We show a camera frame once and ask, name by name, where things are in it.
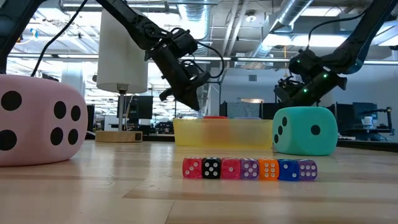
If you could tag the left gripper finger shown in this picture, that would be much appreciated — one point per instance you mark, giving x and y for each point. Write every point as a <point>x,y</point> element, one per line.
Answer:
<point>194,98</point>
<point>185,97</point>

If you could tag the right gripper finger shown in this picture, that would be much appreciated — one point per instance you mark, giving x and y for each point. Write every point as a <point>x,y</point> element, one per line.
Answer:
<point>283,98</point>

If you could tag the red foam die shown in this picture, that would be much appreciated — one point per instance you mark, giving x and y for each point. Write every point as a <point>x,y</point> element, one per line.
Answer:
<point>215,117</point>

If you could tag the teal foam die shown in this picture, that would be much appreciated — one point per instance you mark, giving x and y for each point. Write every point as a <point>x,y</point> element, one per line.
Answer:
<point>304,143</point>

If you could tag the pink foam die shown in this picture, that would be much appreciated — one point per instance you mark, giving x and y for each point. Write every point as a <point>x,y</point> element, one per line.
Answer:
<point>34,124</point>

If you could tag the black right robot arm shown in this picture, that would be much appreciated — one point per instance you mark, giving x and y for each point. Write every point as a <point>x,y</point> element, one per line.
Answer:
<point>357,46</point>

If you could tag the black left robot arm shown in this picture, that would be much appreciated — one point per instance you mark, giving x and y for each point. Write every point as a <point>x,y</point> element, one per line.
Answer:
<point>136,25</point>

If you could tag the black computer monitor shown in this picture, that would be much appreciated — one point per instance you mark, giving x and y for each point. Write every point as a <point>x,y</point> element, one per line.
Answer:
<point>343,118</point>
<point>363,109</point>
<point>144,107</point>

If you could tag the long ceiling light strip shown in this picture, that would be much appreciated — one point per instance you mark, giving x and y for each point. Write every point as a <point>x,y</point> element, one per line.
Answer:
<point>264,59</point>

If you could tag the yellow translucent plastic tray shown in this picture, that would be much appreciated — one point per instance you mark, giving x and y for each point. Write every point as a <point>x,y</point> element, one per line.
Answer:
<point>224,133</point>

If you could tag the white shade table lamp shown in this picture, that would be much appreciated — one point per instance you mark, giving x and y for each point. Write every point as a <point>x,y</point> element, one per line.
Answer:
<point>121,62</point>

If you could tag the white cup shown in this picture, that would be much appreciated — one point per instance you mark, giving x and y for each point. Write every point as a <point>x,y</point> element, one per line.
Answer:
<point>368,122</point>

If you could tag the small blue translucent die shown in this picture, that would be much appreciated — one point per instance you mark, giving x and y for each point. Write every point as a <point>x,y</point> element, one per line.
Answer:
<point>289,171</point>

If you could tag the small black die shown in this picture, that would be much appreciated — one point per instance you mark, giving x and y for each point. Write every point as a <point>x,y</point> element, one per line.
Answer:
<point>206,174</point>

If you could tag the small orange translucent die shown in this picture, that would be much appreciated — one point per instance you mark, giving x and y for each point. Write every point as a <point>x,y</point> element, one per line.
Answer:
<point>269,177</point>

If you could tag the small purple translucent die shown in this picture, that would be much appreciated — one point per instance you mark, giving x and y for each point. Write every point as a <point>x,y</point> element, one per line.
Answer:
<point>249,175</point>
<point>308,177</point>

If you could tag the white ceiling sensor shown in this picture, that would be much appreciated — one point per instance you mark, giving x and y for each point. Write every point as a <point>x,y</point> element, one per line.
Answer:
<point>251,17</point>

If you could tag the white pillar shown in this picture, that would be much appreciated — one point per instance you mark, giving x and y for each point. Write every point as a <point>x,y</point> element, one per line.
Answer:
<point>74,84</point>

